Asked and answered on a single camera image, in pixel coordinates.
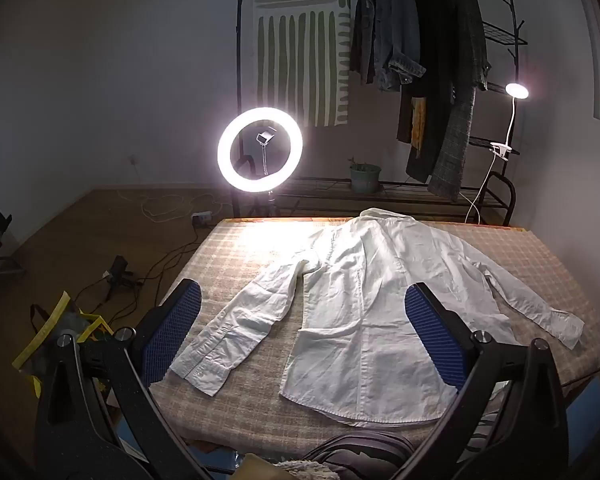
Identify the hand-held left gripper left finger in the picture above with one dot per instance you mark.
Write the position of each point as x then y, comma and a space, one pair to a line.
180, 330

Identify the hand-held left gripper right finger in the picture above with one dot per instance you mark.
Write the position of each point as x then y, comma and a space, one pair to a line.
430, 330

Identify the white long-sleeved shirt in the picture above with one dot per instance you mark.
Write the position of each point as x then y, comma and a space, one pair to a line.
360, 310

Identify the black metal clothes rack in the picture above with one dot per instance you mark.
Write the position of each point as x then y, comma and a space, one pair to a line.
310, 196

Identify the small black tripod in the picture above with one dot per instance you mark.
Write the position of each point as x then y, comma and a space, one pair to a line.
119, 272

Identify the yellow-trimmed bag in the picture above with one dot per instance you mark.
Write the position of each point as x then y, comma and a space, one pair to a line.
45, 330

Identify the black backpack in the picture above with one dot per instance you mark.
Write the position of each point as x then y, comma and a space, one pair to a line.
355, 452

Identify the green potted plant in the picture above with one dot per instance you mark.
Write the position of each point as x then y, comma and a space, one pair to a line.
365, 177

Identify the person's fuzzy clothing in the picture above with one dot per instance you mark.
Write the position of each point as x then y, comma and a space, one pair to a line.
302, 471

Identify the yellow garment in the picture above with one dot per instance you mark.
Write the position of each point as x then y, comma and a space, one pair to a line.
419, 125

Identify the phone holder clamp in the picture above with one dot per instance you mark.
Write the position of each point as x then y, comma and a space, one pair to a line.
265, 137

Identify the white clip-on lamp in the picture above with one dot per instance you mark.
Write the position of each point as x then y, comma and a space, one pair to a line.
516, 90

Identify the grey plaid coat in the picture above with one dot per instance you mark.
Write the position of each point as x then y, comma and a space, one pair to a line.
462, 110

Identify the black long coat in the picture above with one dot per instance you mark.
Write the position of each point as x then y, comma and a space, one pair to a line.
432, 60

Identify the blue denim jacket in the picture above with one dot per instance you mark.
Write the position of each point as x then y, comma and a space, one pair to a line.
387, 35

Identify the black curved metal frame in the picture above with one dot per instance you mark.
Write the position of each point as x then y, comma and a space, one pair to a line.
509, 195

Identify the green striped wall hanging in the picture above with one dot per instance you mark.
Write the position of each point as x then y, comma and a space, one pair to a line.
305, 60

